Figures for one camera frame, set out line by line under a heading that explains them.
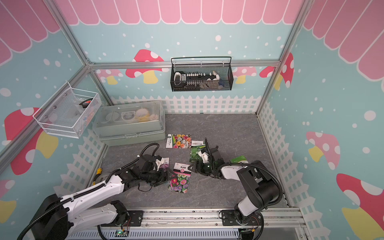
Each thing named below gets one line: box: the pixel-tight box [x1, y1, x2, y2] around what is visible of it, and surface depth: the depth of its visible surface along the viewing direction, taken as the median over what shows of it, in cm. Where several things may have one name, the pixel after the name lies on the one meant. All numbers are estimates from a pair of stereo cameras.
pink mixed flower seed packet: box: [167, 162, 192, 194], surface depth 89 cm
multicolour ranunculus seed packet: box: [166, 133, 192, 149], surface depth 105 cm
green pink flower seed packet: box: [229, 155, 249, 164], surface depth 98 cm
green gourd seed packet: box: [190, 140, 206, 163], surface depth 102 cm
